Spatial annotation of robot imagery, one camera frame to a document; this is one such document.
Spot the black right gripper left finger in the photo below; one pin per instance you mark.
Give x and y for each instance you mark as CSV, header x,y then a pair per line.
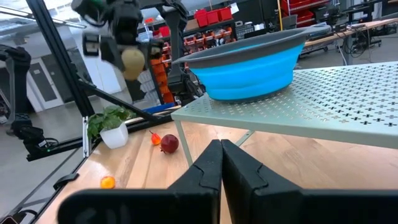
x,y
174,205

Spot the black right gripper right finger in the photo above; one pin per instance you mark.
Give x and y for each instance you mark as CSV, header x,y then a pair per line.
x,y
280,208

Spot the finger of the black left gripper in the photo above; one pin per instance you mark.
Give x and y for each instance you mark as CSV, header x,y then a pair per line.
x,y
154,50
110,49

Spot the brown-green kiwi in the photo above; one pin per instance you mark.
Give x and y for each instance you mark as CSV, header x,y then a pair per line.
x,y
133,62

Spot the dark red pomegranate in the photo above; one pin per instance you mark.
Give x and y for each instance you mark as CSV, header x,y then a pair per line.
x,y
169,143

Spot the blue collapsible colander grey rim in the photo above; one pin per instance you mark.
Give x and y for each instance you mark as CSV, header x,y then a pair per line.
x,y
248,77

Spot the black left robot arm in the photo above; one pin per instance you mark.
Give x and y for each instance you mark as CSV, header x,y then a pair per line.
x,y
177,46

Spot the small red-orange stemmed fruit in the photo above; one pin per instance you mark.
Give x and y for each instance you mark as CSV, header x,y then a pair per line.
x,y
155,139

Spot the storage rack with orange bins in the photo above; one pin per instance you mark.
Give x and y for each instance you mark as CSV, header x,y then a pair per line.
x,y
161,77

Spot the red storage bin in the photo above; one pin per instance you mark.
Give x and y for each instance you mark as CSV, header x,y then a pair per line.
x,y
213,17
201,18
225,14

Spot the green leafy plant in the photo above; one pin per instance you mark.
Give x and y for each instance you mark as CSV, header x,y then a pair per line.
x,y
109,119

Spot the small orange-yellow pear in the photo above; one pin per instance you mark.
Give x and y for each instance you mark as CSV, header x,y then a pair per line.
x,y
108,182

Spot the white plant pot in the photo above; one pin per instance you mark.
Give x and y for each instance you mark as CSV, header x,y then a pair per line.
x,y
115,137

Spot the black background machine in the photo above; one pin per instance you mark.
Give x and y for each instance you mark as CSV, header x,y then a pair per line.
x,y
18,62

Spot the green perforated metal shelf riser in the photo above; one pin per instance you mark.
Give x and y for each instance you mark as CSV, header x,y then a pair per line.
x,y
311,102

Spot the black table edge clamp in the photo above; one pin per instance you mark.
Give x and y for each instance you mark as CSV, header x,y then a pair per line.
x,y
65,180

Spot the wooden workbench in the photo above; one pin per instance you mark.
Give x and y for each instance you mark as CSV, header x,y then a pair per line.
x,y
357,29

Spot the silver aluminium post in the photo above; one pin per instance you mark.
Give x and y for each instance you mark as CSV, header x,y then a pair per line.
x,y
86,137

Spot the black table-level camera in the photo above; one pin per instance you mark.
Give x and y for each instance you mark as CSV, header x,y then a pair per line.
x,y
7,220

